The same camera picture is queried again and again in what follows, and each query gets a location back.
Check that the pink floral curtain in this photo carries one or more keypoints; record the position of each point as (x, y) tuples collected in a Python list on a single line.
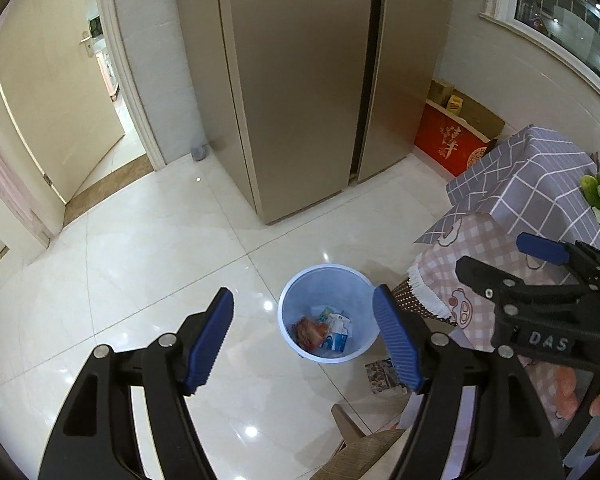
[(10, 175)]

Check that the small yellow box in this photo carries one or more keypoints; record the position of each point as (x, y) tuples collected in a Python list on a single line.
[(455, 104)]

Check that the red printed box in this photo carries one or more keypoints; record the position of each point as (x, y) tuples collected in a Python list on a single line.
[(447, 142)]

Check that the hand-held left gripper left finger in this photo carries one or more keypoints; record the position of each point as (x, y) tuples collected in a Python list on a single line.
[(212, 340)]

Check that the grey checked tablecloth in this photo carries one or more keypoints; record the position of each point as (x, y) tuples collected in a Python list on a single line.
[(530, 180)]

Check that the pink checked table cover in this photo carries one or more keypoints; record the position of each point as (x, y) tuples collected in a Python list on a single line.
[(480, 250)]

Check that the white blue packet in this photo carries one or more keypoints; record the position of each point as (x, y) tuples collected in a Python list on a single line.
[(339, 335)]

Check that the blue plastic waste bin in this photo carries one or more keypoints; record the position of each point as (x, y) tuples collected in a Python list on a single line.
[(325, 285)]

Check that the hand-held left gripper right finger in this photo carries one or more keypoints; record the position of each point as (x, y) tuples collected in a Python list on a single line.
[(397, 340)]

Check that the brown cardboard box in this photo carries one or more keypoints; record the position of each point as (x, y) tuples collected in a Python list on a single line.
[(440, 92)]

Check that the cream wooden door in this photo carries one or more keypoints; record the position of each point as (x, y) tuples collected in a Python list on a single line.
[(55, 110)]

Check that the person's right hand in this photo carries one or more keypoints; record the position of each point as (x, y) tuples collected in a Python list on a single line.
[(567, 390)]

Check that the white framed window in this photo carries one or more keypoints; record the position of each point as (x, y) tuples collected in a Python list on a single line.
[(560, 5)]

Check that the green leaves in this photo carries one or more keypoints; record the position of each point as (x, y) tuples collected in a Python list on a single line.
[(597, 190)]

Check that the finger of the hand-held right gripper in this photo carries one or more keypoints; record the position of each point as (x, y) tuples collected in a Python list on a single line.
[(540, 249), (482, 280)]

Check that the small grey floor object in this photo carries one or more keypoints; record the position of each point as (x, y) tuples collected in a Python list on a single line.
[(200, 153)]

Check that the brown dotted fringed cloth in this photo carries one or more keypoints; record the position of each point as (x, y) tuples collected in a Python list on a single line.
[(417, 300)]

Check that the printed magazine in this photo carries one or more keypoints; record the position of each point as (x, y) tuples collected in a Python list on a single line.
[(382, 377)]

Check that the gold double-door refrigerator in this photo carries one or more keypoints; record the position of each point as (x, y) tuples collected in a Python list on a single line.
[(305, 85)]

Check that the beige chair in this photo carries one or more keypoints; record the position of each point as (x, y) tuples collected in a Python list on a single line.
[(365, 450)]

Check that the person's leg in pale pants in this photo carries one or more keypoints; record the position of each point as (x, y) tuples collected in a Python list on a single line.
[(415, 410)]

